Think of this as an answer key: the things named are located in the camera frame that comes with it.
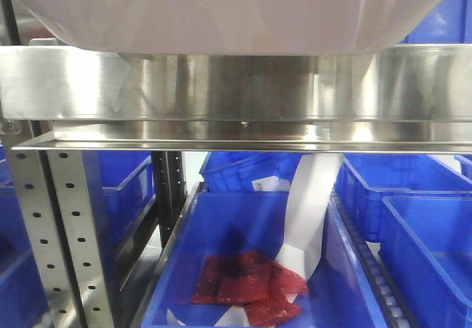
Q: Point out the white translucent plastic bin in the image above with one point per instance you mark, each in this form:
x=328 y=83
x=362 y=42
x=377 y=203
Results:
x=231 y=27

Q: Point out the blue bin rear centre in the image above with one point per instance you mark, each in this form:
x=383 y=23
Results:
x=249 y=171

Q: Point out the blue bin left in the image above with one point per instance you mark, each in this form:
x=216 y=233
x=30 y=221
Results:
x=128 y=186

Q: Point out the stainless steel shelf beam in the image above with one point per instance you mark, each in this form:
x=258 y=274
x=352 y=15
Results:
x=406 y=99

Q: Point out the blue bin with red bags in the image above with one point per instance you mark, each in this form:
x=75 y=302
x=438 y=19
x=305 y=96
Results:
x=340 y=295

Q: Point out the blue bin upper right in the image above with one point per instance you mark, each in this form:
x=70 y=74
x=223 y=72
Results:
x=448 y=22

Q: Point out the white paper strip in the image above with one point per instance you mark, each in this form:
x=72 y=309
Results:
x=285 y=226

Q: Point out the roller conveyor track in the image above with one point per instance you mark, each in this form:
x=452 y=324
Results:
x=393 y=310

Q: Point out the black perforated upright post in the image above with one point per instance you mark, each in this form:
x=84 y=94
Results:
x=171 y=191

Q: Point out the perforated steel upright post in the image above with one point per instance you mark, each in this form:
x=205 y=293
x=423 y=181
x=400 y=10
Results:
x=63 y=207

